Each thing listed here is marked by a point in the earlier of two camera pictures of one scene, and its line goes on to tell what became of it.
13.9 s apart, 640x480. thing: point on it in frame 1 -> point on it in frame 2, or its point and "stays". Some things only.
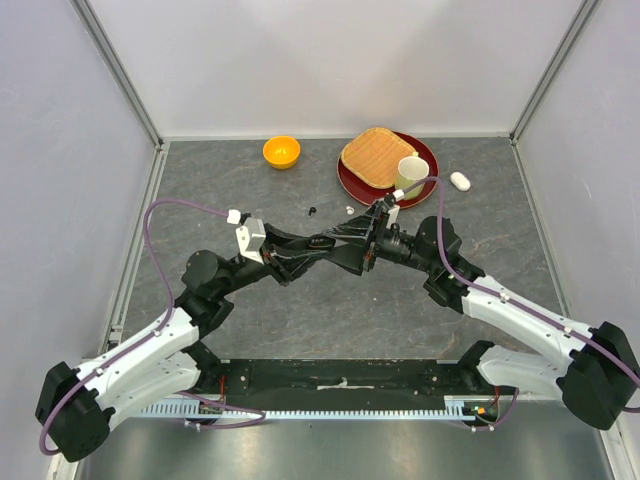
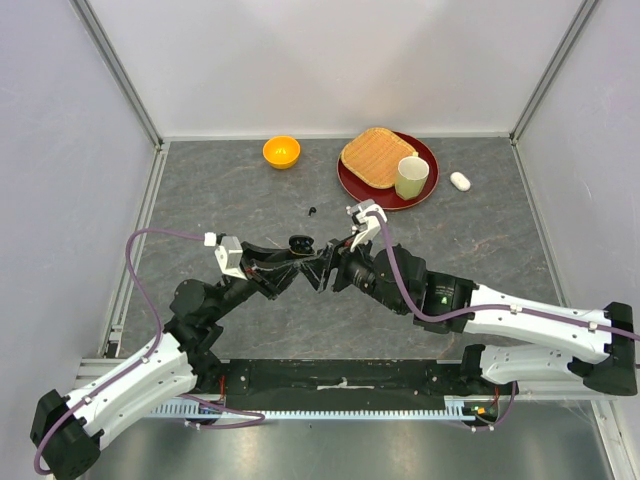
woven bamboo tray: (374, 155) stays
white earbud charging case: (459, 181) stays
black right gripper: (361, 252) -> (333, 254)
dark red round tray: (362, 190) stays
